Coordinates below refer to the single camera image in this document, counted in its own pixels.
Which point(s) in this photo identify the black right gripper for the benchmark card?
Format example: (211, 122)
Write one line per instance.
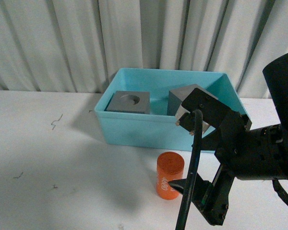
(259, 154)

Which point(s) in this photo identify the orange cylinder with white text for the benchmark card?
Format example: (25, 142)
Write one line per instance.
(169, 167)

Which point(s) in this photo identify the gray cube with square hole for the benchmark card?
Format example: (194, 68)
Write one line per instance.
(178, 95)

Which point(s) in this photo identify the gray cube with round hole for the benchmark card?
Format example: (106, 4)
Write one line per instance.
(130, 102)

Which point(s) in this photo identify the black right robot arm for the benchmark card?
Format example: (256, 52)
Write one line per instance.
(204, 162)

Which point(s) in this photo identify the light blue plastic box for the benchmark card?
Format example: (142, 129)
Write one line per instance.
(157, 129)

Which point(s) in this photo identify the white pleated curtain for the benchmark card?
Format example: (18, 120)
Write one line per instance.
(79, 45)

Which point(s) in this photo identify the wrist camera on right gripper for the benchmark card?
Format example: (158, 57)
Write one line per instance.
(212, 109)

